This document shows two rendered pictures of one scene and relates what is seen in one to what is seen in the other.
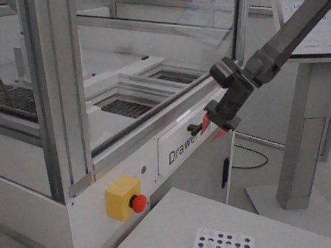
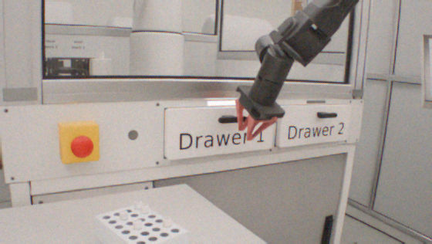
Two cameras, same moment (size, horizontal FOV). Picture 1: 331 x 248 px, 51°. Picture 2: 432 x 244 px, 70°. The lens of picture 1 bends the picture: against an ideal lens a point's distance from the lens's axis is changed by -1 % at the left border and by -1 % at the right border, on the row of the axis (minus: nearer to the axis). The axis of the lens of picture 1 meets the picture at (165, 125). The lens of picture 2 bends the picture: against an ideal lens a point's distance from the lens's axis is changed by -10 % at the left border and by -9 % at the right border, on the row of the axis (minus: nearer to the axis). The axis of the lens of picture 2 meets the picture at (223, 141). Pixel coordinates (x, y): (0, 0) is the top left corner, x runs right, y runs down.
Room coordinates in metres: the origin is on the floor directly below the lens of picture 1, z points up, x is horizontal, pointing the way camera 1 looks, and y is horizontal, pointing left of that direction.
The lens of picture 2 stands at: (0.22, -0.43, 1.03)
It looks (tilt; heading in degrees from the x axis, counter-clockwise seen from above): 13 degrees down; 28
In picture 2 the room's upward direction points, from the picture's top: 3 degrees clockwise
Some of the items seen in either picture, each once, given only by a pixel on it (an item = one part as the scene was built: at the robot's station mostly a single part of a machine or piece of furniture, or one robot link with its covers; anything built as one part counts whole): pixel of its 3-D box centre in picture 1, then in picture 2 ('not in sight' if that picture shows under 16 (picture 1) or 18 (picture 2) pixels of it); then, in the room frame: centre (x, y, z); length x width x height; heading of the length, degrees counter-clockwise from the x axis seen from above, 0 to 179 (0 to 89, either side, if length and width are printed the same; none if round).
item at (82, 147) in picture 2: (137, 203); (81, 146); (0.59, 0.06, 0.88); 0.04 x 0.03 x 0.04; 151
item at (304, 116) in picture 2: (224, 101); (316, 123); (1.18, -0.22, 0.87); 0.29 x 0.02 x 0.11; 151
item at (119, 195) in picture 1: (125, 198); (79, 141); (0.61, 0.09, 0.88); 0.07 x 0.05 x 0.07; 151
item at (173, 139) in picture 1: (185, 136); (223, 130); (0.91, -0.06, 0.87); 0.29 x 0.02 x 0.11; 151
